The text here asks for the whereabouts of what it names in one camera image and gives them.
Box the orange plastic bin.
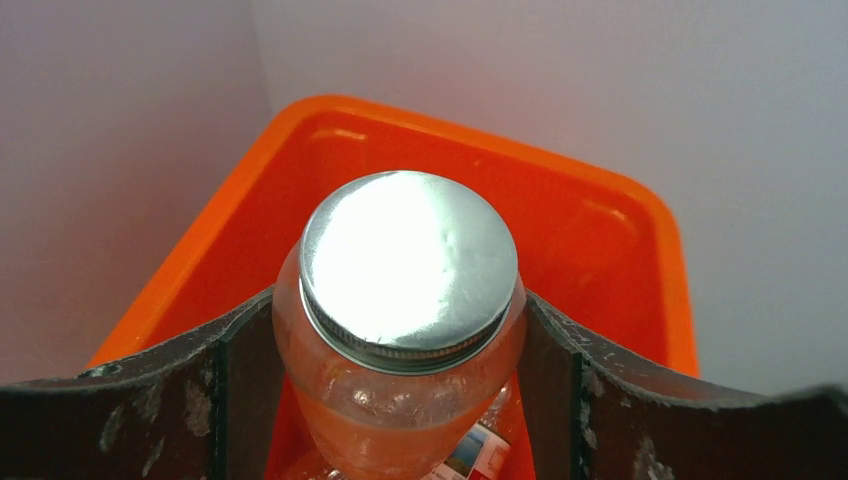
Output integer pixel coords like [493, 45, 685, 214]
[98, 97, 698, 376]

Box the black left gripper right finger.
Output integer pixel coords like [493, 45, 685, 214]
[518, 294, 847, 479]

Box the clear jar silver lid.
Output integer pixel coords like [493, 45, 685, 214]
[272, 170, 527, 479]

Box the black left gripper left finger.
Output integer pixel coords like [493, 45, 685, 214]
[1, 290, 283, 479]

